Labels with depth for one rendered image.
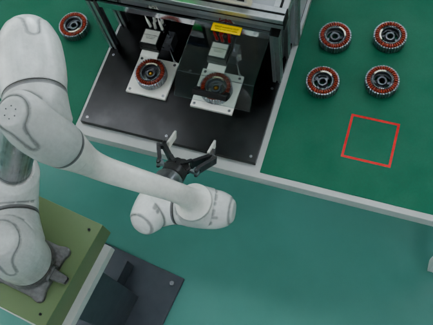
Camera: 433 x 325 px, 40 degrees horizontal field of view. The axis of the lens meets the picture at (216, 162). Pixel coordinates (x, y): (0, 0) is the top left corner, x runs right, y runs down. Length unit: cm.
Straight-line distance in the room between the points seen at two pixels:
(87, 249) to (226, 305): 91
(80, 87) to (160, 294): 98
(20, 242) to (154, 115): 68
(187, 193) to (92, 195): 142
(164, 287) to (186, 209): 115
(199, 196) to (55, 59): 52
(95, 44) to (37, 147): 116
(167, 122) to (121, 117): 17
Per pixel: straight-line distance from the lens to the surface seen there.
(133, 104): 213
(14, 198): 176
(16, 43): 129
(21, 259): 171
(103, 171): 140
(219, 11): 185
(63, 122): 123
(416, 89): 212
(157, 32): 207
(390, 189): 196
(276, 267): 264
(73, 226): 194
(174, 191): 148
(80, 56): 232
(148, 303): 267
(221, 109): 204
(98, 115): 214
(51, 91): 123
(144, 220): 163
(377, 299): 264
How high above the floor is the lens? 258
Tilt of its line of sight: 67 degrees down
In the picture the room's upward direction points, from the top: 19 degrees counter-clockwise
